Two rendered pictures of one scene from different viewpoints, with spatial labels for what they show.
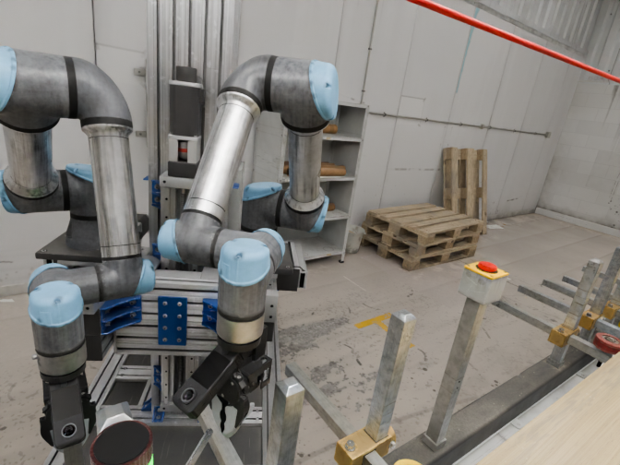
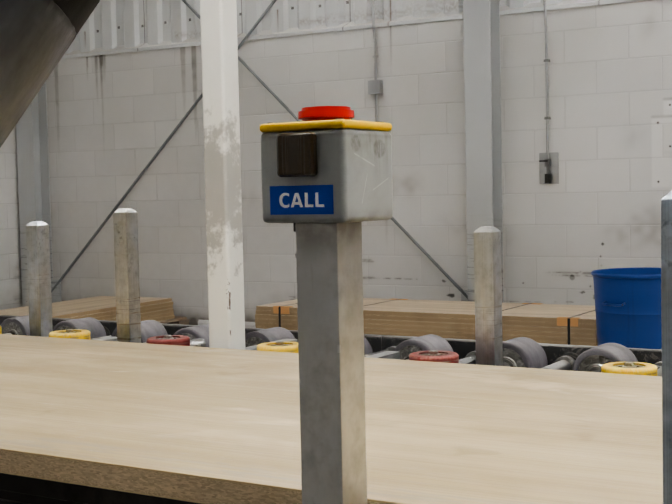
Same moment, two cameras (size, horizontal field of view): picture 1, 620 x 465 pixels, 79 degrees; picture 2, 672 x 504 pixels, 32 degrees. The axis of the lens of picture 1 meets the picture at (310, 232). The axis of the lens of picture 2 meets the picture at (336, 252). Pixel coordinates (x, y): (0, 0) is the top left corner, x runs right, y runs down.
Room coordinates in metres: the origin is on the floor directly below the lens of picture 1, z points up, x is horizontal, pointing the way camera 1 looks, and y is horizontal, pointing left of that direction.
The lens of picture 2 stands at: (1.10, 0.37, 1.17)
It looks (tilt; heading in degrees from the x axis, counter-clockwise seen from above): 3 degrees down; 249
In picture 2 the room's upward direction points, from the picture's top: 1 degrees counter-clockwise
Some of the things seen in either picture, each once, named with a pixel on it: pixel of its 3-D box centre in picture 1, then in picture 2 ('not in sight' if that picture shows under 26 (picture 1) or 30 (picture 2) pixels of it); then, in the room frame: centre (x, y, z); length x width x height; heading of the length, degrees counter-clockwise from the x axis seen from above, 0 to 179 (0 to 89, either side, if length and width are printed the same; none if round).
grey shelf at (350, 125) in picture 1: (304, 184); not in sight; (3.49, 0.10, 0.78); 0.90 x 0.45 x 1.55; 129
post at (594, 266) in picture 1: (572, 318); not in sight; (1.25, -1.00, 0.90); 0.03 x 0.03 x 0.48; 37
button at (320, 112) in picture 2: (486, 268); (326, 119); (0.80, -0.41, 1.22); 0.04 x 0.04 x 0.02
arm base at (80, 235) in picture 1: (93, 225); not in sight; (1.06, 0.65, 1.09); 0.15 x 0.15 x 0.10
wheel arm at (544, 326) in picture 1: (542, 325); not in sight; (1.28, -0.92, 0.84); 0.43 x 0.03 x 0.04; 37
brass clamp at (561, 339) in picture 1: (565, 333); not in sight; (1.23, -0.98, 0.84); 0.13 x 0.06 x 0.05; 127
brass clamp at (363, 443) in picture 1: (366, 446); not in sight; (0.63, -0.18, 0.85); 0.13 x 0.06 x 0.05; 127
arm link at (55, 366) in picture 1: (60, 354); not in sight; (0.55, 0.42, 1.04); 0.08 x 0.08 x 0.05
